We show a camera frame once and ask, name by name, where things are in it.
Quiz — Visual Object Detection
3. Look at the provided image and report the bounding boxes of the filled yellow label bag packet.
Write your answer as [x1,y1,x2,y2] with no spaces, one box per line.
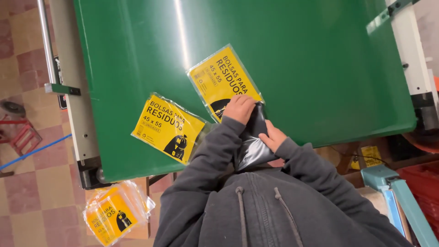
[131,92,210,165]

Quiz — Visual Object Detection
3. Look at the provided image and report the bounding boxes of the white machine frame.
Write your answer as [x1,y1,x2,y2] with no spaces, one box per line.
[366,0,439,131]

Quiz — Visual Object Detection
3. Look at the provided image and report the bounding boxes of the shiny metal roller bar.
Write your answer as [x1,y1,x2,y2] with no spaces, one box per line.
[37,0,57,84]

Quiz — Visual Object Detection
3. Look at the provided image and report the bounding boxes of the person's right hand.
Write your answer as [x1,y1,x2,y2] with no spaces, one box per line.
[259,120,287,153]

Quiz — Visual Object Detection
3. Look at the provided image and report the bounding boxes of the blue hose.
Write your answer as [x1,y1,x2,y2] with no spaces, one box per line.
[0,133,73,171]

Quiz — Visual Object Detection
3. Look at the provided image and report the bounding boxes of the stack of yellow bag packets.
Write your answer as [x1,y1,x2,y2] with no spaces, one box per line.
[83,180,156,247]

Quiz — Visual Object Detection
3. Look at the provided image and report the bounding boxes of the green conveyor belt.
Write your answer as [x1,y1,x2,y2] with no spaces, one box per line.
[73,0,418,183]

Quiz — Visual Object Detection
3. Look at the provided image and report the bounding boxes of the person's left hand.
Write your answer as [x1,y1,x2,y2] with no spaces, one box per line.
[222,95,258,126]

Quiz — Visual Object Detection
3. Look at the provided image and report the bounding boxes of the red plastic crate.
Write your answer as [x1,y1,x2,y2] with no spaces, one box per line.
[396,161,439,241]

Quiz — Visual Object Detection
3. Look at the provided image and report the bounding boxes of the red hand truck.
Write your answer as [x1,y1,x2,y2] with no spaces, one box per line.
[0,101,42,156]

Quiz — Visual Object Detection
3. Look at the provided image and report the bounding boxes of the black garbage bags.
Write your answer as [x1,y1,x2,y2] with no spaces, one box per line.
[235,102,279,172]

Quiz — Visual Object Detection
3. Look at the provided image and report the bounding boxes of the grey hooded sweatshirt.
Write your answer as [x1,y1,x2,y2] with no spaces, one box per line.
[153,116,414,247]

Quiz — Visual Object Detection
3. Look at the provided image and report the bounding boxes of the teal heat sealer machine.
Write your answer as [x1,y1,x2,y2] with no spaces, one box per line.
[360,165,439,247]

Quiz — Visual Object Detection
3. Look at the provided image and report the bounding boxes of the yellow label plastic packet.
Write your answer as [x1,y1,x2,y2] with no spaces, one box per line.
[186,43,265,124]

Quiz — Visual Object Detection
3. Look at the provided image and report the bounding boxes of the yellow packet under table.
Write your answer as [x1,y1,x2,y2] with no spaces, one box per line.
[351,145,383,170]

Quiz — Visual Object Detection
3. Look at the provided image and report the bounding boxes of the grey conveyor side frame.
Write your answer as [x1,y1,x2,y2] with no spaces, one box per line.
[48,0,114,190]

